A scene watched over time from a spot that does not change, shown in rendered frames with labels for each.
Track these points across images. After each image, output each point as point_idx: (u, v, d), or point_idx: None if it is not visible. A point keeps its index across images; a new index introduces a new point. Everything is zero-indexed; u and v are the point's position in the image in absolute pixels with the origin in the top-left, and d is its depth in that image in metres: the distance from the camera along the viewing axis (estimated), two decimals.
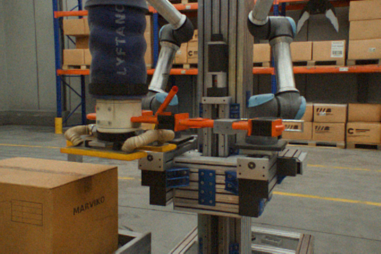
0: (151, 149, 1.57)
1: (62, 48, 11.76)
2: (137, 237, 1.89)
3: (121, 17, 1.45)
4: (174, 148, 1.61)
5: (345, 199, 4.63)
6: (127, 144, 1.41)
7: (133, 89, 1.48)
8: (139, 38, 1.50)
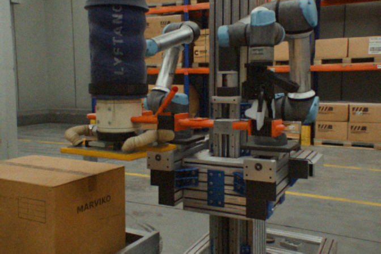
0: (151, 149, 1.57)
1: None
2: (144, 237, 1.89)
3: (119, 17, 1.45)
4: (174, 148, 1.61)
5: (378, 203, 4.44)
6: (127, 144, 1.41)
7: (133, 89, 1.48)
8: (137, 38, 1.49)
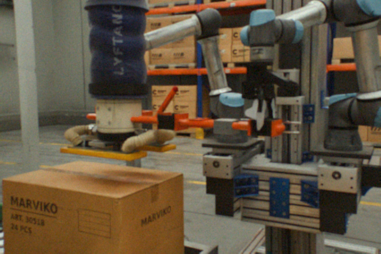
0: (151, 149, 1.57)
1: None
2: (204, 251, 1.73)
3: (118, 17, 1.45)
4: (174, 148, 1.61)
5: None
6: (127, 144, 1.41)
7: (133, 89, 1.48)
8: (136, 38, 1.49)
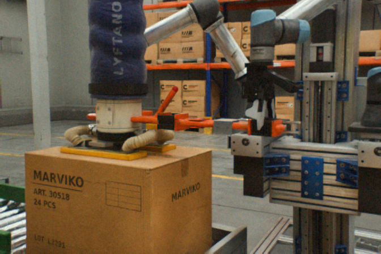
0: (151, 149, 1.57)
1: None
2: (233, 232, 1.65)
3: (118, 17, 1.45)
4: (174, 148, 1.61)
5: None
6: (127, 144, 1.41)
7: (133, 89, 1.48)
8: (136, 38, 1.49)
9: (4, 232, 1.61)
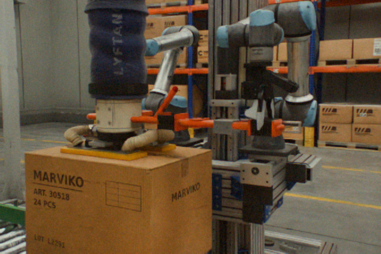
0: (151, 149, 1.57)
1: None
2: None
3: (118, 17, 1.45)
4: (174, 148, 1.61)
5: None
6: (127, 144, 1.41)
7: (133, 89, 1.48)
8: (136, 38, 1.49)
9: None
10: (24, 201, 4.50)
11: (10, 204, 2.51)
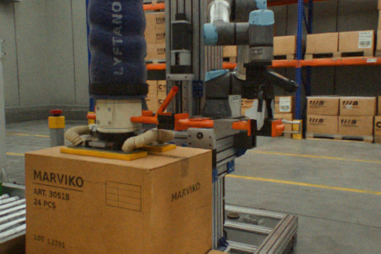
0: (151, 149, 1.57)
1: None
2: None
3: (118, 17, 1.45)
4: (174, 148, 1.61)
5: (354, 189, 4.55)
6: (127, 144, 1.41)
7: (133, 89, 1.48)
8: (136, 38, 1.49)
9: None
10: None
11: None
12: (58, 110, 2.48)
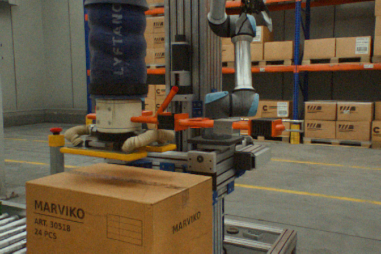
0: (151, 149, 1.57)
1: None
2: None
3: (118, 17, 1.45)
4: (174, 148, 1.61)
5: (352, 198, 4.57)
6: (127, 144, 1.41)
7: (133, 89, 1.48)
8: (136, 38, 1.49)
9: None
10: (7, 198, 4.64)
11: None
12: (58, 128, 2.49)
